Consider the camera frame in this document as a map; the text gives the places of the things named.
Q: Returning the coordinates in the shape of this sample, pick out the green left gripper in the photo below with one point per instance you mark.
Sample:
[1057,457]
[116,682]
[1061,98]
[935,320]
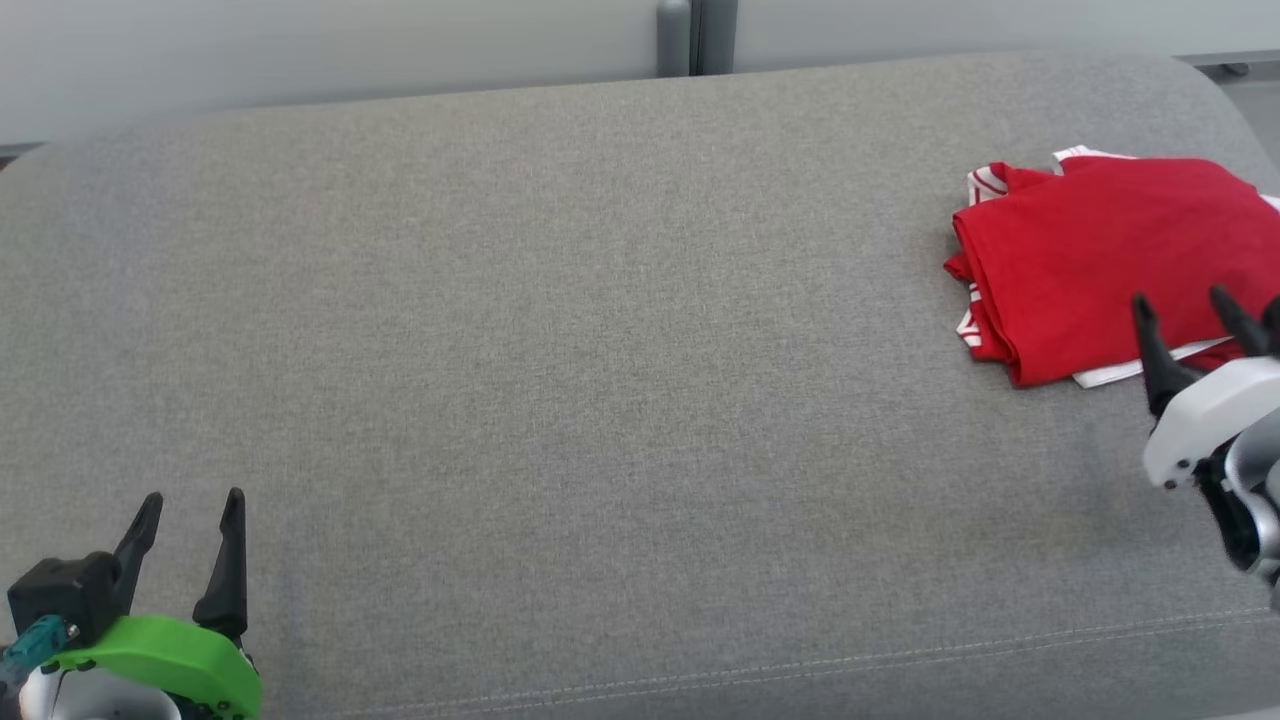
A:
[170,655]

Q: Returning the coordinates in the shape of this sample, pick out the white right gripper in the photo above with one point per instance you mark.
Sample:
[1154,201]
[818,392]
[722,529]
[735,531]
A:
[1215,410]

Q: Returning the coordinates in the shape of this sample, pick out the red white numbered jersey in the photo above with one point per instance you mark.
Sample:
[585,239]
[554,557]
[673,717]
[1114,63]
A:
[1100,250]

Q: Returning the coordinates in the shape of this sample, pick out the grey fabric sofa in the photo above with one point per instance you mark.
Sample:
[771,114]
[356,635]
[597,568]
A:
[600,350]

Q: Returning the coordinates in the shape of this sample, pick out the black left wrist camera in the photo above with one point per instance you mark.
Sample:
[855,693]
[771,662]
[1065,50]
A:
[60,595]

